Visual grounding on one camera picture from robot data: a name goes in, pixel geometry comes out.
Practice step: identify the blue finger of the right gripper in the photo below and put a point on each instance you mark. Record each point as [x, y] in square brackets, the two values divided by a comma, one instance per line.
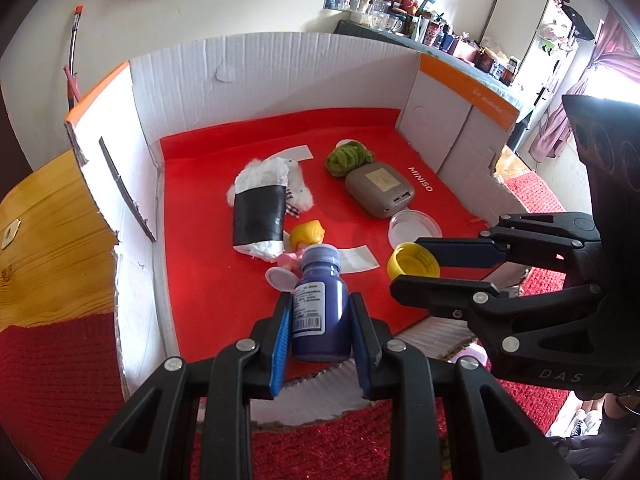
[465, 253]
[443, 297]

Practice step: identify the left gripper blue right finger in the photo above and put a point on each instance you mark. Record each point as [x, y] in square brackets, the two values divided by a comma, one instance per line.
[366, 347]

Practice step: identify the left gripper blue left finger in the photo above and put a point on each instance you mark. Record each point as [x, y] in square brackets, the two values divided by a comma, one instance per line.
[280, 337]

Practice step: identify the yellow round cap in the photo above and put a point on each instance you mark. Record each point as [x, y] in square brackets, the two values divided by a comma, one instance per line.
[412, 259]

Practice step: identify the clear round lid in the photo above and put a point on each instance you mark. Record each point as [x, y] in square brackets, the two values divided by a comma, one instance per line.
[407, 225]

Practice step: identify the purple paint bottle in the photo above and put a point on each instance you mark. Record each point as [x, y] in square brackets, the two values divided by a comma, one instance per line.
[321, 319]

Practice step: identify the small clear plastic box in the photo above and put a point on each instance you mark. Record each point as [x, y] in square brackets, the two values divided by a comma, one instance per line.
[474, 351]

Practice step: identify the blonde doll figurine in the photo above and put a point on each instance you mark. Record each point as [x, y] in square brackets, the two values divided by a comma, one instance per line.
[284, 276]

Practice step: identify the grey square case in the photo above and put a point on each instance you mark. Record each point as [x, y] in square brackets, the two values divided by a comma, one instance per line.
[379, 189]

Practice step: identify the green yarn scrunchie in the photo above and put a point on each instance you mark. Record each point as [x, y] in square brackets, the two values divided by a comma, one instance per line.
[346, 157]

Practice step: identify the black white roll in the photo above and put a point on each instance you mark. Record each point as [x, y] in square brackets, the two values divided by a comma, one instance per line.
[259, 209]

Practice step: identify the red miniso bag liner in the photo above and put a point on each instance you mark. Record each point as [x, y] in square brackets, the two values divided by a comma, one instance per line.
[216, 293]

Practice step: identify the orange white cardboard box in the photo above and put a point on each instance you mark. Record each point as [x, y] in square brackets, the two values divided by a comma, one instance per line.
[455, 117]

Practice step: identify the white wardrobe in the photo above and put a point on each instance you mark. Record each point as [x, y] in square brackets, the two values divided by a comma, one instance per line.
[535, 42]

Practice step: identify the wooden table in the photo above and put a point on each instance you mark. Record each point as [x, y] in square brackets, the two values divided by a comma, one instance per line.
[57, 276]

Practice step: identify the pink curtain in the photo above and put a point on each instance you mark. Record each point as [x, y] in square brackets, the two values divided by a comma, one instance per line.
[612, 50]

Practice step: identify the small gold tag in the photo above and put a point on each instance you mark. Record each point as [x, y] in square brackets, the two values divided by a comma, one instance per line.
[9, 233]

